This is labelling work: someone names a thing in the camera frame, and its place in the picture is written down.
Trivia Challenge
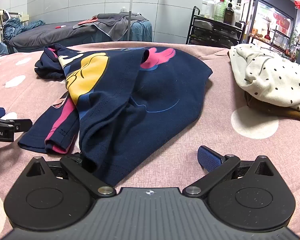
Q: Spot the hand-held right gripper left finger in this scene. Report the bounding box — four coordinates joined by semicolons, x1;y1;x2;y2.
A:
25;155;117;197

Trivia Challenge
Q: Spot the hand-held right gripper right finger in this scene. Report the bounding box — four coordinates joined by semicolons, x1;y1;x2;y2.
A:
182;145;275;197

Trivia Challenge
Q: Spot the navy cartoon print t-shirt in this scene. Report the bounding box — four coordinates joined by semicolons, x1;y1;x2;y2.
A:
17;44;213;186

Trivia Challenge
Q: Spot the pink spotted blanket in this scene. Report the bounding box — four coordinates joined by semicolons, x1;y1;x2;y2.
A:
0;41;300;240

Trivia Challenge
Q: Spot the brown garment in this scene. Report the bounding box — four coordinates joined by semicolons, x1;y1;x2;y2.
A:
244;91;300;124

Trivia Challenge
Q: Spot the blue cloth bundle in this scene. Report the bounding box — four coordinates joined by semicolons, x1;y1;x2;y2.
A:
2;15;46;43

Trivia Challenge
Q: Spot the grey massage bed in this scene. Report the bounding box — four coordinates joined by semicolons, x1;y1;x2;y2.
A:
7;12;153;53

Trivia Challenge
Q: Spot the cream polka dot garment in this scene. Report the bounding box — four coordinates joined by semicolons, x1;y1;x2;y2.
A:
227;44;300;117

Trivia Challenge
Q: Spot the black trolley rack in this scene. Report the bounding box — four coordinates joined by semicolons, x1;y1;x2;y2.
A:
186;6;247;49

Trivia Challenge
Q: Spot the red cloth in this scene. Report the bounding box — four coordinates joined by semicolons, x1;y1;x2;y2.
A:
77;16;98;26

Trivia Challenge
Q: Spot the display shelf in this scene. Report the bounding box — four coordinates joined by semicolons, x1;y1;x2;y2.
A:
247;26;300;61

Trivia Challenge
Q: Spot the grey towel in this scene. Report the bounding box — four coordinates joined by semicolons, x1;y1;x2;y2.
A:
72;12;150;42

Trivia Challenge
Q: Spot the group of bottles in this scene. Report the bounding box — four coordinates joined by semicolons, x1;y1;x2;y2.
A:
200;0;243;27

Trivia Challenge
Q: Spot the red lantern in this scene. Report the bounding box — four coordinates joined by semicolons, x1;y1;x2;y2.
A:
276;12;290;34

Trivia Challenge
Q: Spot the metal pole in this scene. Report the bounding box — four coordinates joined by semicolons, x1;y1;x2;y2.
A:
128;0;137;42

